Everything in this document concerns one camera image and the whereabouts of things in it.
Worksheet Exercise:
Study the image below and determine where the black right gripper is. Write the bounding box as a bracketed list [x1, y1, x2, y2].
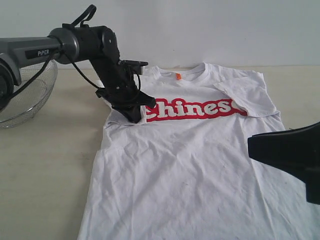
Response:
[247, 122, 320, 205]

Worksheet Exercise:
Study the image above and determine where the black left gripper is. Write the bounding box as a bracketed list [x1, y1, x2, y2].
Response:
[95, 75, 156, 123]

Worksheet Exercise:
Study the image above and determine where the white t-shirt with red logo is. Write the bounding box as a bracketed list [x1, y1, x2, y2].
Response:
[78, 63, 320, 240]

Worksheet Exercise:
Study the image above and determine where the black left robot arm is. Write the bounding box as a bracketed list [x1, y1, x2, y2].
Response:
[0, 4, 156, 124]

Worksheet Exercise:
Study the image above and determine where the metal wire mesh basket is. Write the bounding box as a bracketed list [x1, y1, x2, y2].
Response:
[0, 60, 58, 129]

